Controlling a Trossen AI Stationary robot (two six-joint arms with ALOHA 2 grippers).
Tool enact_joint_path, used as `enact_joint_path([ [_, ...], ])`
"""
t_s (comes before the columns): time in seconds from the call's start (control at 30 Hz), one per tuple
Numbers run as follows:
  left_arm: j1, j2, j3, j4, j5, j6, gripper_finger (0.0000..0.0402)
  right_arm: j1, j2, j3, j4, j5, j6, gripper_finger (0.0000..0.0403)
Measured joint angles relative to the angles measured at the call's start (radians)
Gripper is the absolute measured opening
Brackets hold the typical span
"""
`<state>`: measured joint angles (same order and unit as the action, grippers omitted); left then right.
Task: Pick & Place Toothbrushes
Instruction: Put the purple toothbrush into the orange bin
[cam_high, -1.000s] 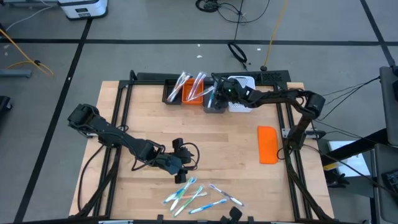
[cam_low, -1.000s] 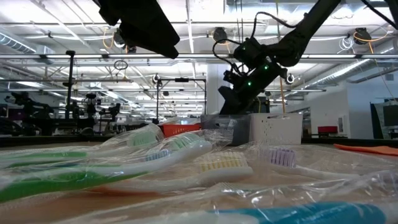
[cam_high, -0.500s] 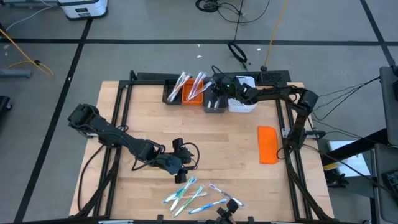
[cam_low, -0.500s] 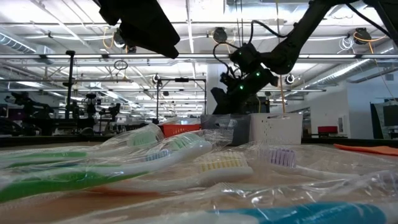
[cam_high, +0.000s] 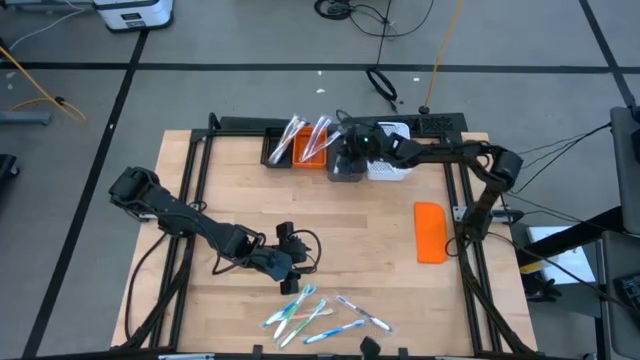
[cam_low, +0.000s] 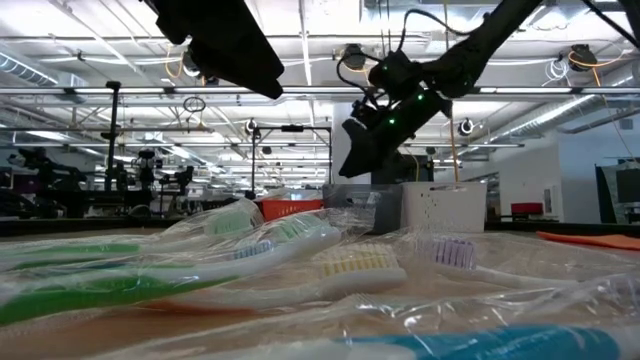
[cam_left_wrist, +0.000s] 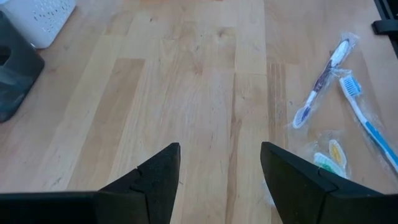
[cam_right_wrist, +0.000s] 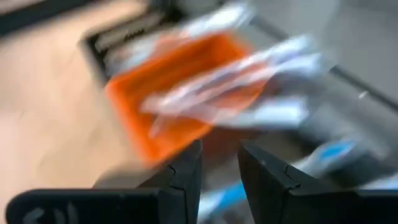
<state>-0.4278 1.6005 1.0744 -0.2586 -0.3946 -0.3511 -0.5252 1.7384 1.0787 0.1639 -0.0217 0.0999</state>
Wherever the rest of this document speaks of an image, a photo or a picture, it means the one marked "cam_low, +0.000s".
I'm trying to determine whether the white building column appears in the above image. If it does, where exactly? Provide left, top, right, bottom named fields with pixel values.
left=331, top=102, right=372, bottom=185

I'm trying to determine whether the flat orange plastic lid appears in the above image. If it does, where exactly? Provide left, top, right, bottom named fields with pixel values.
left=535, top=230, right=640, bottom=252

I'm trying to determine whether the white perforated plastic basket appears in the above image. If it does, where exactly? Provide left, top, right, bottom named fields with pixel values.
left=399, top=180, right=489, bottom=234

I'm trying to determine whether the orange toothbrush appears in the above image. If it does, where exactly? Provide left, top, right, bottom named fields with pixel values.
left=144, top=242, right=409, bottom=317

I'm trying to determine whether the green toothbrush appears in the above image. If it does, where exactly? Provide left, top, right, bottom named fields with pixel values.
left=0, top=213, right=346, bottom=327
left=0, top=208, right=256, bottom=274

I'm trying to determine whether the yellow hanging cable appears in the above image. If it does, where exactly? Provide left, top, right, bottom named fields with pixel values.
left=442, top=0, right=461, bottom=184

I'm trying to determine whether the orange plastic bin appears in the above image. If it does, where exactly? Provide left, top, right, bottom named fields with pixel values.
left=260, top=199, right=325, bottom=223

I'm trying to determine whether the red box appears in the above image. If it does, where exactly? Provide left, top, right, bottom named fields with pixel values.
left=510, top=202, right=545, bottom=217

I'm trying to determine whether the long ceiling light strip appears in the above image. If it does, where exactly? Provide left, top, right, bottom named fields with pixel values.
left=0, top=84, right=640, bottom=99

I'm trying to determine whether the black aluminium table frame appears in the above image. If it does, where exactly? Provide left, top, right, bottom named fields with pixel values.
left=0, top=215, right=640, bottom=237

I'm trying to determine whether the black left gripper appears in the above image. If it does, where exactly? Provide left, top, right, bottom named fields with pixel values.
left=144, top=0, right=285, bottom=100

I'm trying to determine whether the silver ventilation duct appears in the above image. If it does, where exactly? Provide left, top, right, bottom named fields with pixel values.
left=0, top=49, right=89, bottom=91
left=492, top=94, right=609, bottom=144

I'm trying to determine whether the grey plastic bin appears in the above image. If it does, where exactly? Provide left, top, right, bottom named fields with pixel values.
left=322, top=183, right=404, bottom=235

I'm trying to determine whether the black display panel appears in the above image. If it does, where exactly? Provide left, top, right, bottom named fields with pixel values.
left=370, top=149, right=435, bottom=185

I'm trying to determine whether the black framed screen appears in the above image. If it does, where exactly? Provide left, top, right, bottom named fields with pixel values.
left=594, top=158, right=640, bottom=225

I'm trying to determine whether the purple toothbrush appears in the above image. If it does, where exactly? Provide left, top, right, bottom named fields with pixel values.
left=419, top=235, right=581, bottom=292

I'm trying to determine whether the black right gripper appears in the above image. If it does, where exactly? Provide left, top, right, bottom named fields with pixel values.
left=338, top=88, right=453, bottom=179

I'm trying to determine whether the black rectangular stand frame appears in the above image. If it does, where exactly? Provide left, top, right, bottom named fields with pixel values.
left=251, top=124, right=334, bottom=195

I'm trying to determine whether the blue toothbrush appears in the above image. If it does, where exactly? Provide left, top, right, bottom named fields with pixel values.
left=189, top=323, right=640, bottom=360
left=222, top=238, right=279, bottom=262

